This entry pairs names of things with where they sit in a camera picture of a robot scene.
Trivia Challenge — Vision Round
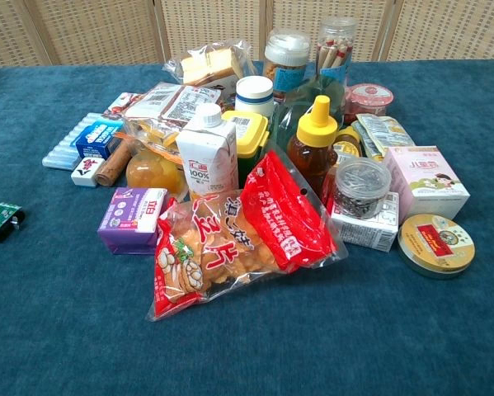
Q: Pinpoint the clear green plastic bag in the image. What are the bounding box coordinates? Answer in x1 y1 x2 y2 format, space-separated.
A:
269 75 346 146

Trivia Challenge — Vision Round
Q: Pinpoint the bagged sliced bread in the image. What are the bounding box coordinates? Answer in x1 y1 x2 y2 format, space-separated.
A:
162 39 258 100

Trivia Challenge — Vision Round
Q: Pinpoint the clear bag with barcode labels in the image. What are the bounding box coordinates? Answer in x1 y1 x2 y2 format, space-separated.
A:
122 81 223 154

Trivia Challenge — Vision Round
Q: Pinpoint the white mahjong tile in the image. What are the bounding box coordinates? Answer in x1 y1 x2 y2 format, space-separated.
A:
70 156 106 188

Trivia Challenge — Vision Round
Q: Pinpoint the clear jar of biscuit sticks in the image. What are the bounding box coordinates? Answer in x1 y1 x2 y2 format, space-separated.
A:
314 16 358 90

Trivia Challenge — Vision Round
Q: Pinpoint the pink lid pudding cup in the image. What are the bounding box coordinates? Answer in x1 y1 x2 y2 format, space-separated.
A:
344 82 395 125

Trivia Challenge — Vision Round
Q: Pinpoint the yellow cap honey bottle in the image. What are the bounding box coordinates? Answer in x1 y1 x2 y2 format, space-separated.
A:
286 95 339 198

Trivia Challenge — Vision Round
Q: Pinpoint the purple soap box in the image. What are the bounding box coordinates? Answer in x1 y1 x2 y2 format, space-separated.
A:
96 186 169 256

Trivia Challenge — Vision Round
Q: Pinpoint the red fried snack bag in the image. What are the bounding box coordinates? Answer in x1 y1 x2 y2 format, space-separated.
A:
145 149 349 323

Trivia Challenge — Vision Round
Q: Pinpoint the clear jar of screws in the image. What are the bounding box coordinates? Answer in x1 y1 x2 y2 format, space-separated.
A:
332 157 393 220

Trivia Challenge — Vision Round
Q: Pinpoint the blue table cloth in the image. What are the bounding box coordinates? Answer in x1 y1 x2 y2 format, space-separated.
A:
0 59 494 396

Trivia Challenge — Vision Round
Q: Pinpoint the white juice carton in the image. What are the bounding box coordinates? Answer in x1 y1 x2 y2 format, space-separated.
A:
175 102 240 202

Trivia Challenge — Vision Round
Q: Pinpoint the round gold tin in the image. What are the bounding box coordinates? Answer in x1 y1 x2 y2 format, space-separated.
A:
397 213 477 280

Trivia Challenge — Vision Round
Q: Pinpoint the white lid snack jar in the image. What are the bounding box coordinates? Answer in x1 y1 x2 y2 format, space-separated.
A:
264 29 311 102

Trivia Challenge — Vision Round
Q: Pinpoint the white and navy jar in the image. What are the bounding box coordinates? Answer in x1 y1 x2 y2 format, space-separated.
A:
234 75 275 120

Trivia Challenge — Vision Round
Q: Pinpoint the blue white tube pack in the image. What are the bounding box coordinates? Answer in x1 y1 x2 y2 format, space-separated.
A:
41 111 125 172

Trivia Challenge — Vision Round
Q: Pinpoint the small honey jar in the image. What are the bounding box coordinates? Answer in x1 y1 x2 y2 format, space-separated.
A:
332 125 364 166

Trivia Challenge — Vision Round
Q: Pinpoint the pink and white box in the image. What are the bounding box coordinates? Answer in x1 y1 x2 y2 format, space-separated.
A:
383 145 471 224

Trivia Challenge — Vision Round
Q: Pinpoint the yellow jelly fruit cup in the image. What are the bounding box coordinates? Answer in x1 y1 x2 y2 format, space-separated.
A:
125 148 187 198

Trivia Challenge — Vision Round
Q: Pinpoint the woven folding screen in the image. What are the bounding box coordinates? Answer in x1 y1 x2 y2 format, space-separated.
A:
0 0 494 68

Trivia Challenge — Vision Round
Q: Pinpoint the green box with yellow lid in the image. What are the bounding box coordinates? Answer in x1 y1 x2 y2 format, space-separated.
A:
220 110 271 189

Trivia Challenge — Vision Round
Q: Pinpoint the brown cork cylinder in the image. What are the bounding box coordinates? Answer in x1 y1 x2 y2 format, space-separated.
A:
95 138 143 188

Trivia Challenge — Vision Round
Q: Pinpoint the red and white snack packet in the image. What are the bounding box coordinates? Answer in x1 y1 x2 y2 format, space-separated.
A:
102 92 143 117

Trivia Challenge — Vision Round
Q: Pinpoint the white printed carton box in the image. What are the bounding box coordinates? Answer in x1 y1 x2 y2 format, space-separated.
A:
327 191 400 253

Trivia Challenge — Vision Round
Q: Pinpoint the green and silver sachet pack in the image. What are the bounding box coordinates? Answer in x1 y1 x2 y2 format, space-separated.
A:
351 113 416 163

